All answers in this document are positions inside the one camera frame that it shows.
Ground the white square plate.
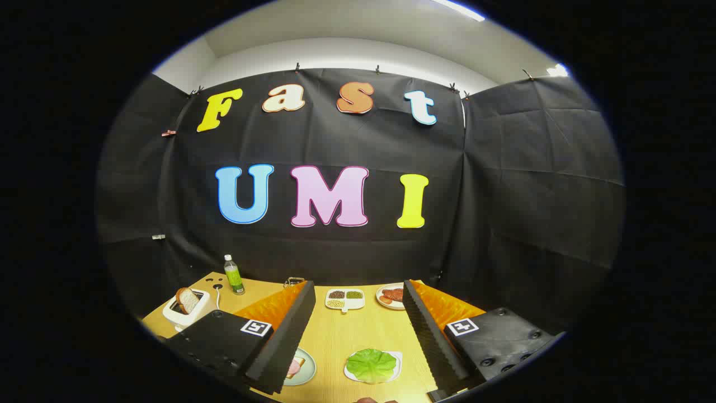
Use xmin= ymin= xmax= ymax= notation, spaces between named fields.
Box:
xmin=343 ymin=350 xmax=403 ymax=385

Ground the green lettuce leaf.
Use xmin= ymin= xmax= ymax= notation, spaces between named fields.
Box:
xmin=346 ymin=348 xmax=398 ymax=385

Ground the clear bottle with green label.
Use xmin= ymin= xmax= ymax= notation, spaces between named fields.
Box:
xmin=224 ymin=255 xmax=246 ymax=296

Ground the pale green round plate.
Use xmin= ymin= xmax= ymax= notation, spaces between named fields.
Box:
xmin=282 ymin=347 xmax=317 ymax=387

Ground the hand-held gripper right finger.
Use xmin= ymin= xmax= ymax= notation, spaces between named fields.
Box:
xmin=402 ymin=279 xmax=567 ymax=402

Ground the white divided dish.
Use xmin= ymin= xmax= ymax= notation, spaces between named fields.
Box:
xmin=325 ymin=288 xmax=366 ymax=314

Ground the toasted bread slice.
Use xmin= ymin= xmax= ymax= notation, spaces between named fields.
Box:
xmin=175 ymin=287 xmax=200 ymax=314

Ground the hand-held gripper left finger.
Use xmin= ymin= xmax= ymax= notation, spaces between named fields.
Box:
xmin=158 ymin=280 xmax=317 ymax=396

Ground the white oval plate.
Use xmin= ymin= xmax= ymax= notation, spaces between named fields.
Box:
xmin=375 ymin=283 xmax=406 ymax=311

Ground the white toaster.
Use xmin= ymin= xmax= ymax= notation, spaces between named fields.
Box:
xmin=162 ymin=288 xmax=211 ymax=332

